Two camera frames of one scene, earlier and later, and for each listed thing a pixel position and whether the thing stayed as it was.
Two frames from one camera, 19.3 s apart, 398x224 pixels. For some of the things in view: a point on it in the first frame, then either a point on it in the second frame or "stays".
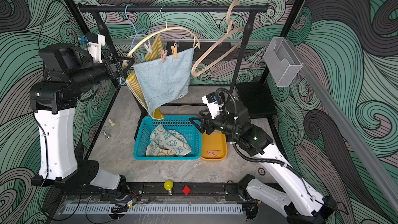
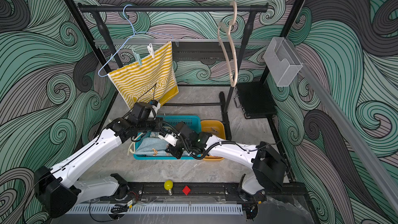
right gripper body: (218, 124) → (181, 147)
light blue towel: (163, 83) → (145, 148)
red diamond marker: (186, 190) stays
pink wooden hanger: (227, 54) → (221, 28)
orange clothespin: (174, 51) → (155, 152)
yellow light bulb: (168, 185) stays
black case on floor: (258, 98) stays
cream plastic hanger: (196, 42) → (134, 145)
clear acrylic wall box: (282, 61) stays
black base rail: (226, 190) stays
